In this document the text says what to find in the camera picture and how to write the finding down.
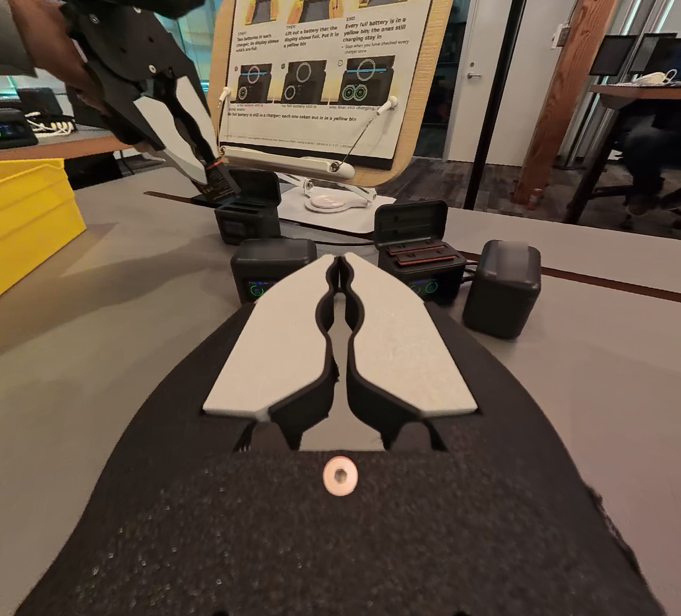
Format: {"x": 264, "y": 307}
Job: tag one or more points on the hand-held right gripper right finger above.
{"x": 415, "y": 356}

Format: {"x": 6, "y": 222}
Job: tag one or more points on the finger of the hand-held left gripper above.
{"x": 202, "y": 116}
{"x": 170, "y": 138}

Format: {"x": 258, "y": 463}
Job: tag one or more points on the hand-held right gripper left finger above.
{"x": 266, "y": 356}

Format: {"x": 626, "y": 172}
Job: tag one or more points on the black battery orange stripe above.
{"x": 422, "y": 260}
{"x": 420, "y": 248}
{"x": 221, "y": 180}

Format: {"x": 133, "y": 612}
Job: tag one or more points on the black battery charger case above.
{"x": 502, "y": 292}
{"x": 271, "y": 265}
{"x": 410, "y": 223}
{"x": 16, "y": 129}
{"x": 250, "y": 217}

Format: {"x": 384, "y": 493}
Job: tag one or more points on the yellow plastic bin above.
{"x": 37, "y": 223}

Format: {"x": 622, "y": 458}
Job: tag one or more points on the person's left hand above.
{"x": 53, "y": 37}

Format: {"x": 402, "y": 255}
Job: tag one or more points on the white clip bar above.
{"x": 282, "y": 161}

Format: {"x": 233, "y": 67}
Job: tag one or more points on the wooden work table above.
{"x": 64, "y": 143}

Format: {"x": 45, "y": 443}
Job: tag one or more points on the white base mat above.
{"x": 372, "y": 214}

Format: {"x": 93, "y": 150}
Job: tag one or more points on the wooden instruction board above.
{"x": 426, "y": 63}

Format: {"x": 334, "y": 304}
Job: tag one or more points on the black metal leg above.
{"x": 505, "y": 63}

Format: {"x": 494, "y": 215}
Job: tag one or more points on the wooden side table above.
{"x": 638, "y": 95}

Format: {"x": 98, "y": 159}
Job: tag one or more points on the black computer monitor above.
{"x": 628, "y": 55}

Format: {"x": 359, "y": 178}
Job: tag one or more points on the brown wooden post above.
{"x": 580, "y": 63}

